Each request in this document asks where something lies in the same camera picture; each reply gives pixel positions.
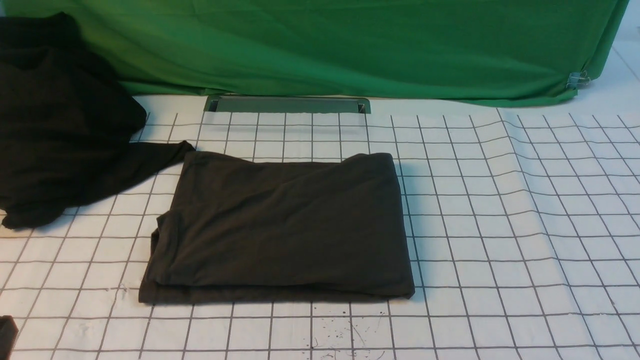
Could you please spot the gray metal table slot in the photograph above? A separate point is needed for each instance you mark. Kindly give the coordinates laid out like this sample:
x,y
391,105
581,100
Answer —
x,y
287,104

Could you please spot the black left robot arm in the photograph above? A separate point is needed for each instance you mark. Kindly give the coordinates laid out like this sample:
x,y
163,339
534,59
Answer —
x,y
8,334

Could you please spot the green backdrop cloth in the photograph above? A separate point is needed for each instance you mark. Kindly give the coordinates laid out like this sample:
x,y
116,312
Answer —
x,y
495,53

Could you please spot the gray long-sleeve top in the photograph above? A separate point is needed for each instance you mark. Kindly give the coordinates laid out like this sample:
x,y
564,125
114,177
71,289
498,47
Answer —
x,y
242,231

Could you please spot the silver binder clip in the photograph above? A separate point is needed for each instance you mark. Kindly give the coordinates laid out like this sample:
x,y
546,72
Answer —
x,y
576,80

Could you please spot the black clothes pile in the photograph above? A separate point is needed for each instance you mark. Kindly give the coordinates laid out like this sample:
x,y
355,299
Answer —
x,y
66,125

